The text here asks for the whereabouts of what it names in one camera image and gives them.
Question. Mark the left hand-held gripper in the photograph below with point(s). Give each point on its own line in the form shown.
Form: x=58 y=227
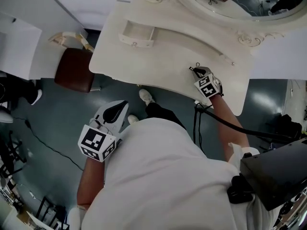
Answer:
x=96 y=140

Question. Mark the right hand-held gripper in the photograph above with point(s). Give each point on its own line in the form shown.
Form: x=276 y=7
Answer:
x=208 y=86

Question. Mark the white dressing table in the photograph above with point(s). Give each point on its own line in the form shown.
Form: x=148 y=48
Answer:
x=156 y=66

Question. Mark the white small drawer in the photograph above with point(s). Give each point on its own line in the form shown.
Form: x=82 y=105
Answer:
x=136 y=33
x=230 y=60

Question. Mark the person's left forearm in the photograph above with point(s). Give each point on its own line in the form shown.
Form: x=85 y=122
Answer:
x=91 y=181

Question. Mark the person's right forearm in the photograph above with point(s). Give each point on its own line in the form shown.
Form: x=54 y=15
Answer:
x=223 y=114

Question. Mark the person's white shoe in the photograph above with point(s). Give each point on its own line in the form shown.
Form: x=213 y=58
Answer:
x=132 y=118
x=146 y=96

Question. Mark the person's black trousers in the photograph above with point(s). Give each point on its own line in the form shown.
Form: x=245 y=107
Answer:
x=163 y=114

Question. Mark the wooden chair with brown seat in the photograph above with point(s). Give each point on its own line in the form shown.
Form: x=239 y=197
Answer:
x=73 y=68

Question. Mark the person's white shirt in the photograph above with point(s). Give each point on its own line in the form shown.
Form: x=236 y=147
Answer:
x=156 y=176

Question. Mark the white power strip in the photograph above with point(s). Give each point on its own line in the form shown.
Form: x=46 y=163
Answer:
x=291 y=92

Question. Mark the black bag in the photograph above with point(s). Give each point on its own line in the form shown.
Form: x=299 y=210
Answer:
x=287 y=128

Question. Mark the black metal rack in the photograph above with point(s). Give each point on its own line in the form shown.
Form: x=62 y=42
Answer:
x=9 y=152

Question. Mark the white desk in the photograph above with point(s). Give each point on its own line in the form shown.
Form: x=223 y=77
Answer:
x=19 y=47

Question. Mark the black metal stand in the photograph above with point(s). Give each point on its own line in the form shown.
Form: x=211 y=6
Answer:
x=48 y=212

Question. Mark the black chest-mounted device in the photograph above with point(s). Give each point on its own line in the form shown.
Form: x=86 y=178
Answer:
x=275 y=171

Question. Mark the oval mirror with ornate frame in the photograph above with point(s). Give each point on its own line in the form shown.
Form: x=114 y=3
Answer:
x=239 y=1

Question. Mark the black mount clamp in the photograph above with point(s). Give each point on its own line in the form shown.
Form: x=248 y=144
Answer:
x=239 y=190

